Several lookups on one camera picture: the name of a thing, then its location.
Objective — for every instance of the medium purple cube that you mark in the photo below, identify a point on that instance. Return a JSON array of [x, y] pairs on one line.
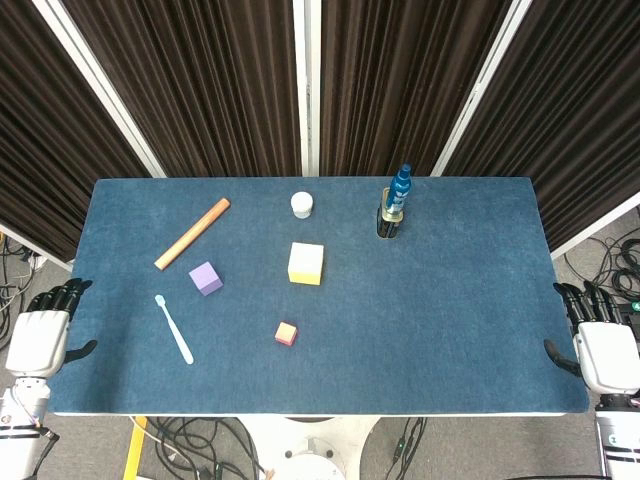
[[205, 277]]

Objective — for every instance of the white table frame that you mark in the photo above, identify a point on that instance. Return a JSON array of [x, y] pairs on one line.
[[310, 414]]

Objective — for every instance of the blue spray bottle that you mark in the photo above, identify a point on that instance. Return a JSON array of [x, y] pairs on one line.
[[400, 187]]

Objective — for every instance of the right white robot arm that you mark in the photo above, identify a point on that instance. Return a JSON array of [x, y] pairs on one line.
[[620, 435]]

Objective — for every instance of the white and yellow block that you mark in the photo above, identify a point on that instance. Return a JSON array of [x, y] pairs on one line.
[[306, 260]]

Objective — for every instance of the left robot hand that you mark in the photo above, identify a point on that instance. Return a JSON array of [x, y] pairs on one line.
[[37, 340]]

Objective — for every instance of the yellow floor strip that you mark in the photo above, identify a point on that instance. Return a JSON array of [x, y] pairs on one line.
[[135, 450]]

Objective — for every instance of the blue fabric table cover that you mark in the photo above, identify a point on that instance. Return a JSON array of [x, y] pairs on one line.
[[450, 325]]

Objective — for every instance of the small red cube orange top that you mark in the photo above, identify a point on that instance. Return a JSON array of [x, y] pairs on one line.
[[286, 332]]

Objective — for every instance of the brown pleated partition panel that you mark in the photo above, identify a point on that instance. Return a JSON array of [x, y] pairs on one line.
[[210, 90], [50, 150], [575, 125], [400, 80]]

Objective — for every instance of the white round jar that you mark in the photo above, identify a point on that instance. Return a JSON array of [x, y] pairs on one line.
[[302, 204]]

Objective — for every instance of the white pedestal base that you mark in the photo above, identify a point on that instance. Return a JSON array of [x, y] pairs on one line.
[[310, 450]]

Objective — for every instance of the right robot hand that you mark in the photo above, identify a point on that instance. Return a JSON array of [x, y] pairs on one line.
[[607, 355]]

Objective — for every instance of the light blue toothbrush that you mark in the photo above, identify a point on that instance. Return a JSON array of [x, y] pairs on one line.
[[175, 332]]

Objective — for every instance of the orange wooden stick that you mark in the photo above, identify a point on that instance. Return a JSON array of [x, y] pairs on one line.
[[192, 234]]

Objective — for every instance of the dark tin can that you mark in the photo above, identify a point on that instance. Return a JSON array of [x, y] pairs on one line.
[[387, 225]]

